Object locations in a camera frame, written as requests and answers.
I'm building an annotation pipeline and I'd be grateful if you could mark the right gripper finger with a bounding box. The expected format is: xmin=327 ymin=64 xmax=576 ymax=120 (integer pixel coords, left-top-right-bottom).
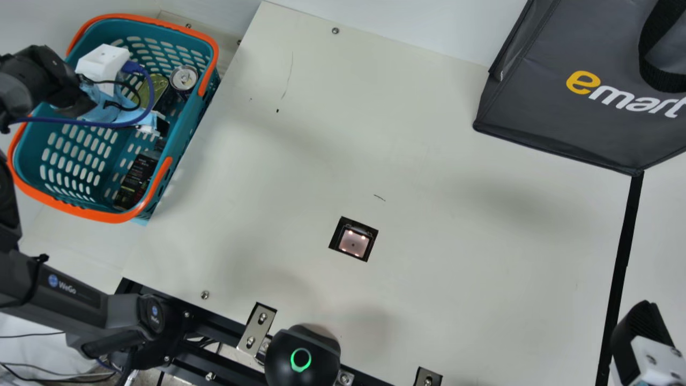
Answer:
xmin=610 ymin=300 xmax=686 ymax=386

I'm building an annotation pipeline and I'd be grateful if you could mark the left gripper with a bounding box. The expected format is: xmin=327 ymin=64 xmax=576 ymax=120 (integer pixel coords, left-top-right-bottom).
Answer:
xmin=80 ymin=80 xmax=171 ymax=139

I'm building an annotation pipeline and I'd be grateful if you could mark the dark coffee bottle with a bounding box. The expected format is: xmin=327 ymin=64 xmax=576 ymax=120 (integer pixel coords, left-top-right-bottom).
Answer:
xmin=111 ymin=137 xmax=168 ymax=211

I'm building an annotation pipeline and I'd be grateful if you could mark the teal shopping basket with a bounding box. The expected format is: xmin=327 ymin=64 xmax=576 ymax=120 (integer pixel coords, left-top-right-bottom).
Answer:
xmin=8 ymin=13 xmax=221 ymax=225

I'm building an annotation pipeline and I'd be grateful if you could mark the rectangular tin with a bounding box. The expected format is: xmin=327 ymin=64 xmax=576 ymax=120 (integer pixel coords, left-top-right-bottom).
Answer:
xmin=134 ymin=73 xmax=171 ymax=108

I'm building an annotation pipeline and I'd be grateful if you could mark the can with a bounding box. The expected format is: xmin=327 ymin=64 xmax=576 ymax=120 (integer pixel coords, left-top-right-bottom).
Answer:
xmin=156 ymin=64 xmax=200 ymax=114

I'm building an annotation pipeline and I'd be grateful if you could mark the black strip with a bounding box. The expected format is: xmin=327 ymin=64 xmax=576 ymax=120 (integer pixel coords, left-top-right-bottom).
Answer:
xmin=595 ymin=172 xmax=645 ymax=386

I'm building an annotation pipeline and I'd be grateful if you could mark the small square scanner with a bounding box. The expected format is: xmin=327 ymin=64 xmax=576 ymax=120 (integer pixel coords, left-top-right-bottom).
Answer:
xmin=329 ymin=217 xmax=379 ymax=263

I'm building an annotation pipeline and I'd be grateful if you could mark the black device with green light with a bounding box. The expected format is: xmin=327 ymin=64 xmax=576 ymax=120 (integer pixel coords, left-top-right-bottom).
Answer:
xmin=264 ymin=324 xmax=342 ymax=386

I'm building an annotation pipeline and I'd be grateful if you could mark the thin black cable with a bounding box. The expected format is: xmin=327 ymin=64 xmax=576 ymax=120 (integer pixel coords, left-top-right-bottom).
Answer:
xmin=80 ymin=79 xmax=143 ymax=112

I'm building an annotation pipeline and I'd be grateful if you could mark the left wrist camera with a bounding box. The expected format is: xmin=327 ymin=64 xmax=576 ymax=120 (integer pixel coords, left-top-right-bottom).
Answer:
xmin=75 ymin=44 xmax=131 ymax=86

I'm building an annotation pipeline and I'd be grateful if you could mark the blue cable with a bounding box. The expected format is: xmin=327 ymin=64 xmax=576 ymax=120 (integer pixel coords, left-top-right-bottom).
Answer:
xmin=6 ymin=61 xmax=156 ymax=129

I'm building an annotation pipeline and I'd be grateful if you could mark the dark grey bag with straps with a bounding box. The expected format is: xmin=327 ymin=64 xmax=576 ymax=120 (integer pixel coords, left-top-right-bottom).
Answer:
xmin=473 ymin=0 xmax=686 ymax=176

